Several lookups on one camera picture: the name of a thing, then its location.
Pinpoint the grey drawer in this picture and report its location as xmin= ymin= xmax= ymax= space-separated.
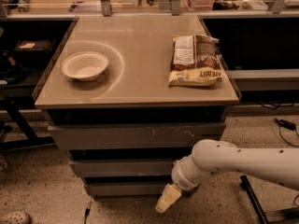
xmin=69 ymin=159 xmax=178 ymax=177
xmin=49 ymin=122 xmax=225 ymax=150
xmin=84 ymin=182 xmax=166 ymax=198

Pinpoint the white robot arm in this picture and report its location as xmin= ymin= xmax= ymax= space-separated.
xmin=155 ymin=139 xmax=299 ymax=213

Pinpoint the grey bottom drawer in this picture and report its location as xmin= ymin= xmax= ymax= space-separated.
xmin=84 ymin=182 xmax=166 ymax=198

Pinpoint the grey drawer cabinet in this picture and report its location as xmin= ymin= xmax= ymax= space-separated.
xmin=35 ymin=15 xmax=239 ymax=186

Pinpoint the grey top drawer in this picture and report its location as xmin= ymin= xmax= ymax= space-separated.
xmin=49 ymin=122 xmax=225 ymax=150

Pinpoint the black metal stand base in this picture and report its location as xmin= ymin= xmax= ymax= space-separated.
xmin=240 ymin=175 xmax=299 ymax=224

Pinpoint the brown yellow snack bag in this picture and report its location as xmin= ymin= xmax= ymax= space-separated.
xmin=168 ymin=35 xmax=222 ymax=87

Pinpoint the white paper bowl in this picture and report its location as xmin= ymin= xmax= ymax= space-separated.
xmin=62 ymin=51 xmax=108 ymax=81

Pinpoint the black box on shelf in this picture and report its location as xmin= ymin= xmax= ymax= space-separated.
xmin=14 ymin=39 xmax=54 ymax=57

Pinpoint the black cable on floor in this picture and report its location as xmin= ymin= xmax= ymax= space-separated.
xmin=83 ymin=197 xmax=93 ymax=224

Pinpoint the black power adapter with cable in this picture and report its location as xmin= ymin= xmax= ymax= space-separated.
xmin=274 ymin=118 xmax=299 ymax=147

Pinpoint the black table leg frame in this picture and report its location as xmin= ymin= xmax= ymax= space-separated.
xmin=0 ymin=97 xmax=54 ymax=151

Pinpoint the grey metal post middle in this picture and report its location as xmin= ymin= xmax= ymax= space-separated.
xmin=170 ymin=0 xmax=182 ymax=17

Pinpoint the grey metal post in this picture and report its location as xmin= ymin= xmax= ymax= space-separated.
xmin=269 ymin=0 xmax=285 ymax=14
xmin=170 ymin=0 xmax=182 ymax=17
xmin=97 ymin=0 xmax=113 ymax=17

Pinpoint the grey metal post left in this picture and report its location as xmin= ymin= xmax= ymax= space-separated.
xmin=97 ymin=0 xmax=113 ymax=17

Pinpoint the grey metal post right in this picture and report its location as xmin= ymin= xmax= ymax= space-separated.
xmin=269 ymin=0 xmax=285 ymax=14

